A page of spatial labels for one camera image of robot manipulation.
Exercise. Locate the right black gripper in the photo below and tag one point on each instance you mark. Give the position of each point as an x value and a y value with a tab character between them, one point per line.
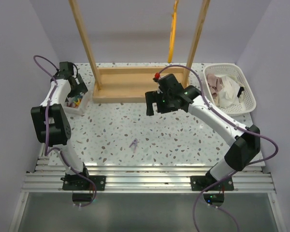
154	96

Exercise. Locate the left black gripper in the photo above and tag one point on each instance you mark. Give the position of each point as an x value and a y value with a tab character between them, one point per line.
80	87

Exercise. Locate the purple clothespin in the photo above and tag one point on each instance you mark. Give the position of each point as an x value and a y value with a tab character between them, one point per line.
134	145

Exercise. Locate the white underwear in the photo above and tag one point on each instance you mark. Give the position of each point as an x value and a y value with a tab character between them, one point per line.
228	94

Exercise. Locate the orange plastic hanger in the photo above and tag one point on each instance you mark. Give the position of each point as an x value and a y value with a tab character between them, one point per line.
173	32

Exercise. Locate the yellow clothespin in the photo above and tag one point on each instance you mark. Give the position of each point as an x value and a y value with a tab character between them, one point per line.
76	104

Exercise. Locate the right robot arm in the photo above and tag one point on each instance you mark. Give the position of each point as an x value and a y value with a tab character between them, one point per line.
244	142

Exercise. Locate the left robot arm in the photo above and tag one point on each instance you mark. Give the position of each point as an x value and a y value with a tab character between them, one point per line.
53	129

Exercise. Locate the clothespins in tray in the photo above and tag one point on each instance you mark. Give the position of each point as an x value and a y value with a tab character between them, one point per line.
75	98

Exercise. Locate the white clothespin tray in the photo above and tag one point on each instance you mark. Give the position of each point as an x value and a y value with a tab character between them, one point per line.
81	109

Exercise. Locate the wooden hanging rack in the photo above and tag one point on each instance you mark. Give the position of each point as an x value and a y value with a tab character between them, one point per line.
128	85

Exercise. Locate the clothes in basket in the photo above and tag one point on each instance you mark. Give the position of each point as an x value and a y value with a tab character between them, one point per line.
215	85

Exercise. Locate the white laundry basket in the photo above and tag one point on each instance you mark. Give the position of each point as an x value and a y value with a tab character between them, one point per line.
248	103

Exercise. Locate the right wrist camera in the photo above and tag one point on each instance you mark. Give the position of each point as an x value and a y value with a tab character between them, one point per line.
157	78

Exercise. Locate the aluminium mounting rail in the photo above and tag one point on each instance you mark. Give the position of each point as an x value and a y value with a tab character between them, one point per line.
171	147

